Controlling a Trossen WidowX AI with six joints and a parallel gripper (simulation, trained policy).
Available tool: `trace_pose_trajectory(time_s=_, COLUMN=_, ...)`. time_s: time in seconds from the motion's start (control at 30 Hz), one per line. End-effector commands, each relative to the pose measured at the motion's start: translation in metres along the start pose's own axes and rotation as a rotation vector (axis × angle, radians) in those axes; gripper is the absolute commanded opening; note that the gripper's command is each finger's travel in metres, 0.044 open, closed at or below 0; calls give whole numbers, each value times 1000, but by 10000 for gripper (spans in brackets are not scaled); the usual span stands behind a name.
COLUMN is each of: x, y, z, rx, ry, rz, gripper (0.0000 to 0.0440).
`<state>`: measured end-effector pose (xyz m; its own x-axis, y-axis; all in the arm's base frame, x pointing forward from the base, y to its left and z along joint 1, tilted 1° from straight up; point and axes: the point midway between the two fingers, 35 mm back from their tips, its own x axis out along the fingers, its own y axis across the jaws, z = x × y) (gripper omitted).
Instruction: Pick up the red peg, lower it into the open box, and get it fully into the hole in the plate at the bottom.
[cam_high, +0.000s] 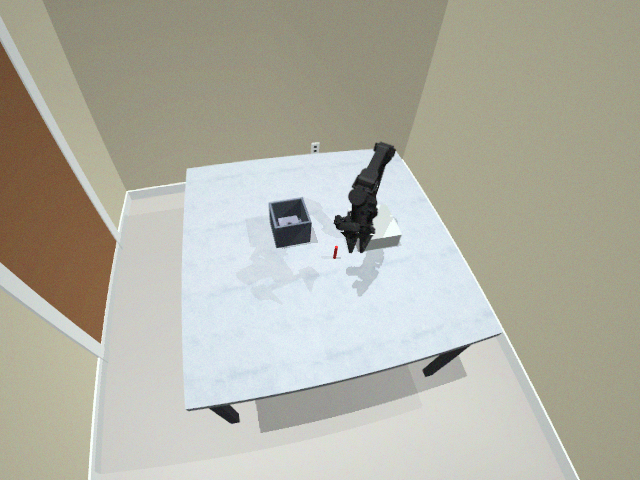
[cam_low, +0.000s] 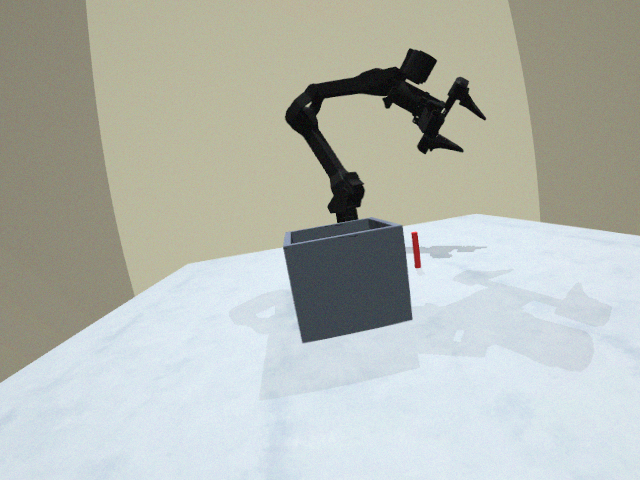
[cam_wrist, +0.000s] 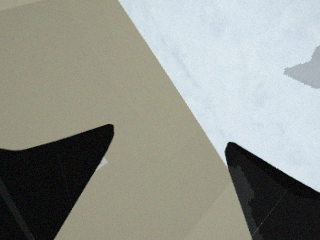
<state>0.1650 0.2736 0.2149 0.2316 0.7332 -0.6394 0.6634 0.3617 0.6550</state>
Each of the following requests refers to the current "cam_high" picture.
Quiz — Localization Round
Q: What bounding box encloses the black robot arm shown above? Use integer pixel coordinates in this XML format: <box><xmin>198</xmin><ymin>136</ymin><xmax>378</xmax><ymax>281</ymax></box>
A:
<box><xmin>334</xmin><ymin>142</ymin><xmax>396</xmax><ymax>229</ymax></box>

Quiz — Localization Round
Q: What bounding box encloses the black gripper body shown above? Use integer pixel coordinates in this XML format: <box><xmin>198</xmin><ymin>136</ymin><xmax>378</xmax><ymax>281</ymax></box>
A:
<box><xmin>338</xmin><ymin>208</ymin><xmax>376</xmax><ymax>235</ymax></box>

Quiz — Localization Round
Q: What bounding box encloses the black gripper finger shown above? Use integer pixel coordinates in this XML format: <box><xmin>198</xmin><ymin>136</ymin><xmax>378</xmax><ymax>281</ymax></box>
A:
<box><xmin>359</xmin><ymin>234</ymin><xmax>374</xmax><ymax>253</ymax></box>
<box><xmin>341</xmin><ymin>232</ymin><xmax>360</xmax><ymax>253</ymax></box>

